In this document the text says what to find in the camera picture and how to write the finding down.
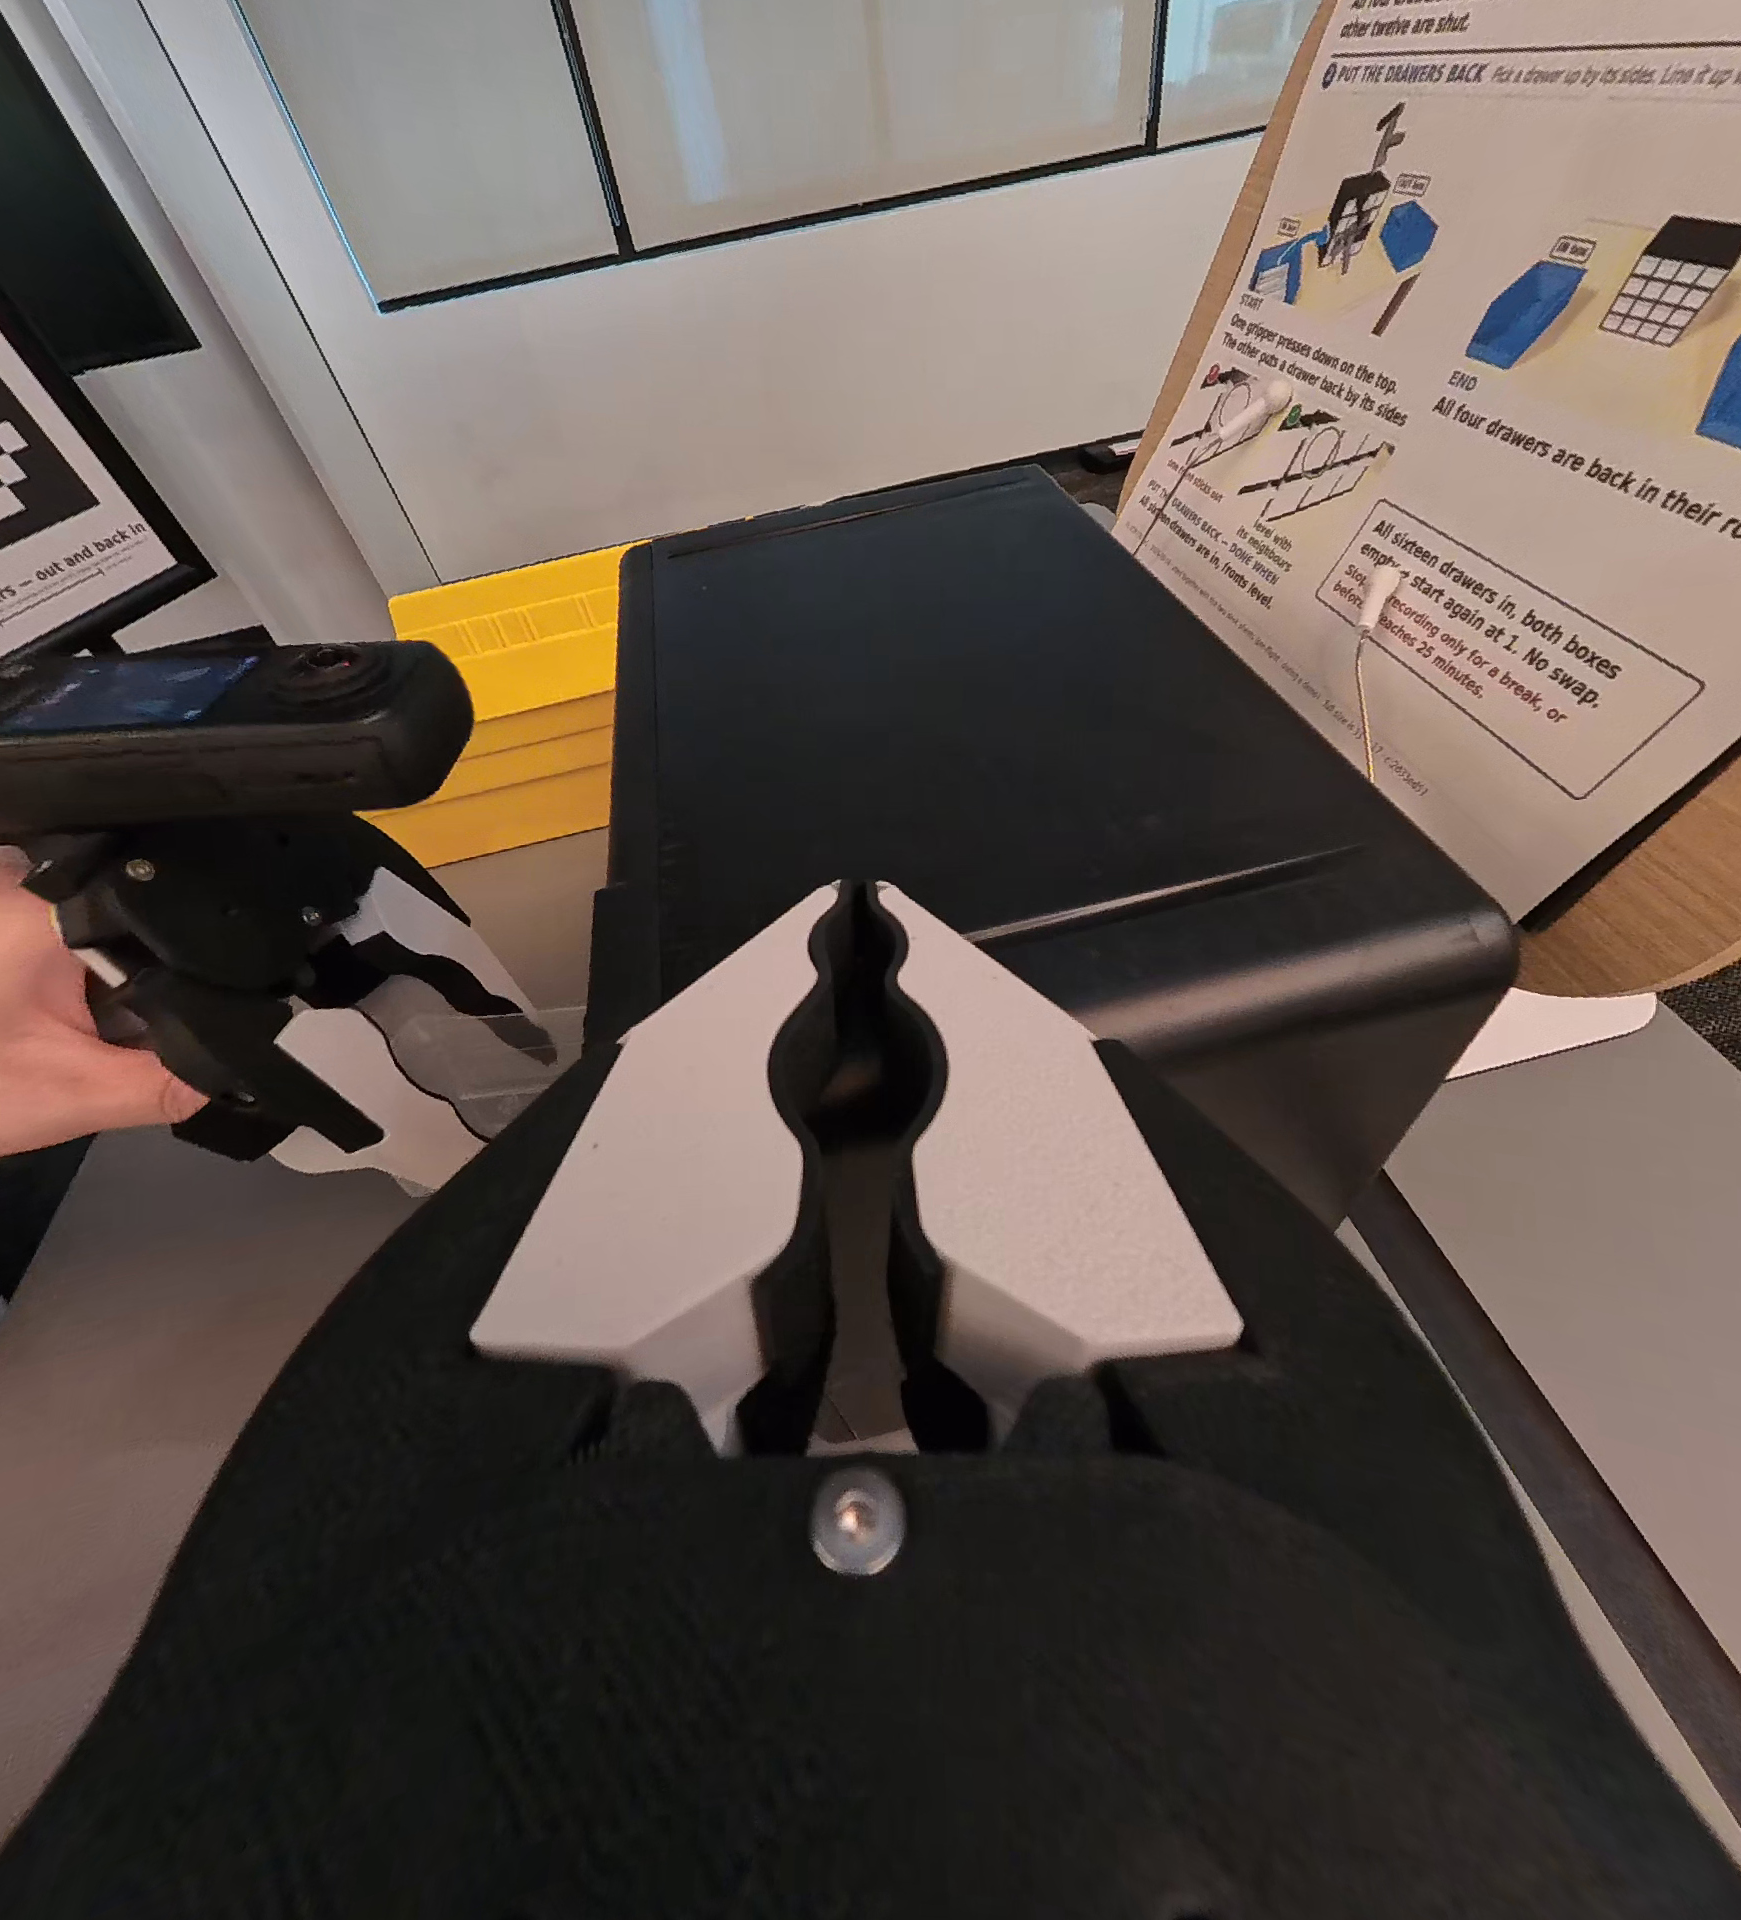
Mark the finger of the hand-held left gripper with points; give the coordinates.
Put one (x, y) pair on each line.
(458, 960)
(338, 1043)

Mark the frosted glass partition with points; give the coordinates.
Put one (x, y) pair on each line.
(810, 122)

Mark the small black floor device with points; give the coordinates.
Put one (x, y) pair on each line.
(1109, 451)

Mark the wooden poster board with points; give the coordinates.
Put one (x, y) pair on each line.
(1695, 885)

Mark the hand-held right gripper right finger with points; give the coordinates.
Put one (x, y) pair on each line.
(1050, 1184)

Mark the black drawer cabinet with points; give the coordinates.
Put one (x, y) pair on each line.
(989, 704)

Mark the white board base plate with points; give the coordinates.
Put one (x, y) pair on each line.
(1562, 1036)

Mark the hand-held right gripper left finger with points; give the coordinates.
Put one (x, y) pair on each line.
(660, 1184)

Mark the white instruction poster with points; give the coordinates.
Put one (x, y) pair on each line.
(1562, 376)

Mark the clear plastic drawer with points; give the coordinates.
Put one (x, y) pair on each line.
(519, 1050)

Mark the yellow plastic bin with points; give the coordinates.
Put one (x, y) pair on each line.
(511, 704)

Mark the person's left hand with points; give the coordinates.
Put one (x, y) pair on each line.
(1, 1019)

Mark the black framed marker sign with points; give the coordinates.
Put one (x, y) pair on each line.
(14, 451)

